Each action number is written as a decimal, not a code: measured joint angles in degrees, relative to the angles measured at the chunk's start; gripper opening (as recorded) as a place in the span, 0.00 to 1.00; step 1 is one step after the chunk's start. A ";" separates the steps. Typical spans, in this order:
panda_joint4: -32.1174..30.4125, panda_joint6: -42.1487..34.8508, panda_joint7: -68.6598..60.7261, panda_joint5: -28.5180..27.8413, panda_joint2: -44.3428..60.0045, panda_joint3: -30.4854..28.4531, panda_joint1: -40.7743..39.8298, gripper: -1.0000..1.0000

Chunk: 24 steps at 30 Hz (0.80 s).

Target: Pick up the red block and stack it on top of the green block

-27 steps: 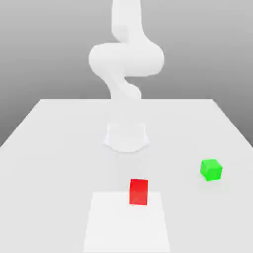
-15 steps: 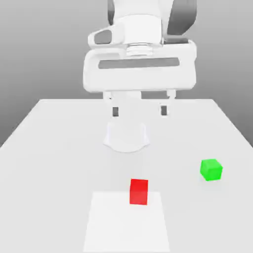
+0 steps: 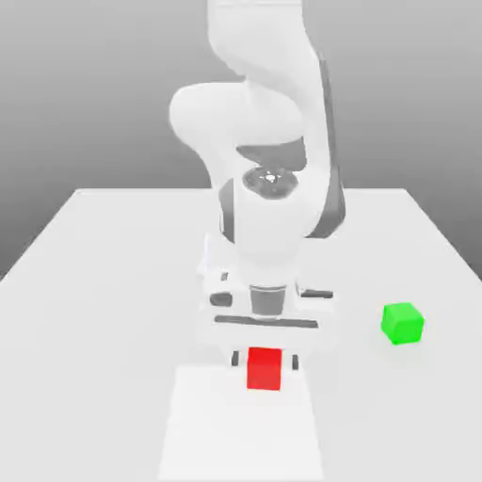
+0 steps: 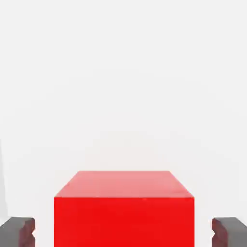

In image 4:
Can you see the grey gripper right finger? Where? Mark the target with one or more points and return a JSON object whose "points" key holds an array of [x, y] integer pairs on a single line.
{"points": [[232, 233]]}

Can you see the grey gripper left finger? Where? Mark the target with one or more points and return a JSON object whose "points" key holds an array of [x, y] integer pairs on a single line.
{"points": [[13, 233]]}

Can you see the small red cube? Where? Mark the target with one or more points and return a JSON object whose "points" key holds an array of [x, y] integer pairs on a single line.
{"points": [[123, 220]]}

